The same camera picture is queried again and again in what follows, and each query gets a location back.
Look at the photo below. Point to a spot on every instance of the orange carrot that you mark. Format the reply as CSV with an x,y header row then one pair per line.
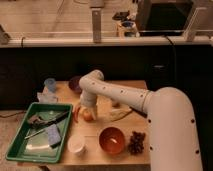
x,y
76,112

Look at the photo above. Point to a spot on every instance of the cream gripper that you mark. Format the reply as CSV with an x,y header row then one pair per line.
x,y
92,110

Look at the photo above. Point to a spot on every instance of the bunch of dark grapes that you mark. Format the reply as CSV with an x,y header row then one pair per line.
x,y
135,145

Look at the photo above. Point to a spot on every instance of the banana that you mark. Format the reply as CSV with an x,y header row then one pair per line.
x,y
117,114

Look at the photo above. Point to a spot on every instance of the blue plastic cup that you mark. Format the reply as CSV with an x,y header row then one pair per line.
x,y
50,84

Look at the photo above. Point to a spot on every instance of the blue sponge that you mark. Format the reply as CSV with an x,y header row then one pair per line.
x,y
53,135

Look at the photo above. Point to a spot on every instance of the white paper cup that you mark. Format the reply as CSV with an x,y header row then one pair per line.
x,y
76,144

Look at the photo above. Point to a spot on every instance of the clear plastic wrapper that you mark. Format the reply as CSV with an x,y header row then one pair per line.
x,y
47,98

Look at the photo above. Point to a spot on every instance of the green plastic tray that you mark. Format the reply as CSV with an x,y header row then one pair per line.
x,y
32,144

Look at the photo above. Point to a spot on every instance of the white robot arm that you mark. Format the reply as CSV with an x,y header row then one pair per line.
x,y
173,137

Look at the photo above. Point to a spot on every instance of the metal post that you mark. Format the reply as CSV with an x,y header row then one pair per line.
x,y
96,6

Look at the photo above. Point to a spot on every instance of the small metal cup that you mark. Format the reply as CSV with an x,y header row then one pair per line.
x,y
115,103

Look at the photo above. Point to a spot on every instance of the orange bowl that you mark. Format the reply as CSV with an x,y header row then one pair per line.
x,y
112,140

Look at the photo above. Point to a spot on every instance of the purple bowl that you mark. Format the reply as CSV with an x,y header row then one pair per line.
x,y
74,84

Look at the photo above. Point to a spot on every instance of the dark monitor box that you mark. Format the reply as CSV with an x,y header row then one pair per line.
x,y
162,17

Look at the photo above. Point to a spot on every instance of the black utensil in tray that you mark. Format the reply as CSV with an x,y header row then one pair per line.
x,y
37,122

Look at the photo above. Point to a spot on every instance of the yellow red apple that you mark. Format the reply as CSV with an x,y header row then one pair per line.
x,y
87,115

